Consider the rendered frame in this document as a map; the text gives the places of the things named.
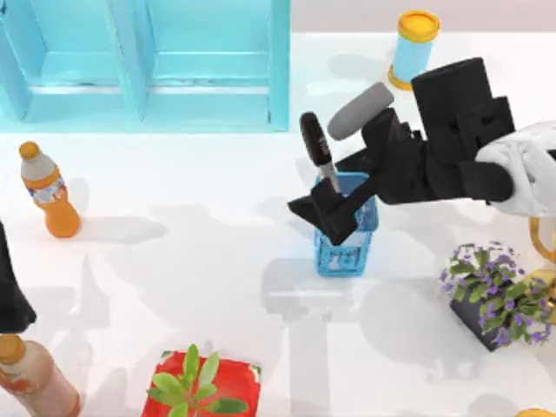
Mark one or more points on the blue mesh basket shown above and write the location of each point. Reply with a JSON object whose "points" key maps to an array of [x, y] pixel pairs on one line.
{"points": [[343, 260]]}

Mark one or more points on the pale grey rounded box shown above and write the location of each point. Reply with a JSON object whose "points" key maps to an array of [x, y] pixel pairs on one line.
{"points": [[358, 110]]}

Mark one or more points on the blue can with yellow lid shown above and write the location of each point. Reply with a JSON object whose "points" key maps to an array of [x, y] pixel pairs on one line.
{"points": [[412, 54]]}

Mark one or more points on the purple flowers in dark pot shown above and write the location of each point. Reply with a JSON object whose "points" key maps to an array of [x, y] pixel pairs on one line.
{"points": [[495, 291]]}

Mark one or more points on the light blue rack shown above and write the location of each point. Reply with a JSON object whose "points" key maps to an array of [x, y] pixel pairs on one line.
{"points": [[208, 65]]}

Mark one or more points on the red pot with green plant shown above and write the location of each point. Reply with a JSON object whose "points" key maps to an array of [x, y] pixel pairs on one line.
{"points": [[234, 382]]}

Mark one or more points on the orange bottle with grey top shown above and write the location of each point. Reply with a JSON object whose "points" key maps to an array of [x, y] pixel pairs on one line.
{"points": [[54, 204]]}

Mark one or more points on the yellow round object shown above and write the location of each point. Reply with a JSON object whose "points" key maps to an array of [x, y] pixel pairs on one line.
{"points": [[538, 413]]}

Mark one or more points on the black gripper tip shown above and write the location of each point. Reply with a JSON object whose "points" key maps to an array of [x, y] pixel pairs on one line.
{"points": [[11, 295]]}

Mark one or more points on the pale pink bottle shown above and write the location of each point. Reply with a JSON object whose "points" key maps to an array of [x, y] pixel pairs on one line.
{"points": [[35, 382]]}

